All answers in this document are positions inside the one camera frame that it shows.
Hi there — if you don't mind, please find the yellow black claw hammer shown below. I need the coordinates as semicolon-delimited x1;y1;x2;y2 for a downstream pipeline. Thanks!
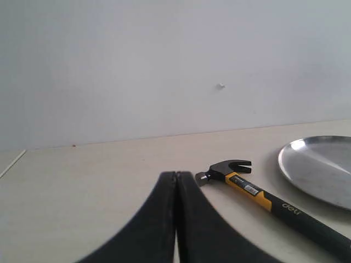
195;159;350;262

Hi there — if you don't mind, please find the round steel plate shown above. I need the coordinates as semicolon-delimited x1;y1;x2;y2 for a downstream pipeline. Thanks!
278;135;350;210

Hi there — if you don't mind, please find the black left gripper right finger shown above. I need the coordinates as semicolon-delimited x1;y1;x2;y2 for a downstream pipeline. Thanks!
176;171;279;262

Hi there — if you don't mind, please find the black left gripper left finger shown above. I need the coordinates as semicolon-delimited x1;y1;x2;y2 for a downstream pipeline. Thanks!
79;171;177;262

